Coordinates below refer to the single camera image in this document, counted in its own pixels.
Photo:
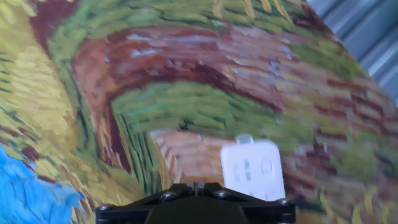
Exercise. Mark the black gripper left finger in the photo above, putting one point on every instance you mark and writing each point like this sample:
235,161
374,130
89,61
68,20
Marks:
130,211

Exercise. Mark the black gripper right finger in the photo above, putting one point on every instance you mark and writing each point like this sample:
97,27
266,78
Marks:
267,213

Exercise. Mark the white power strip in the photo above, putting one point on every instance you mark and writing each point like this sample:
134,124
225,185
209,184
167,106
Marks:
252,169

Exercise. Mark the painted wheat field cloth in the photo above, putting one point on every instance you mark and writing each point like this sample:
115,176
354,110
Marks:
155,93

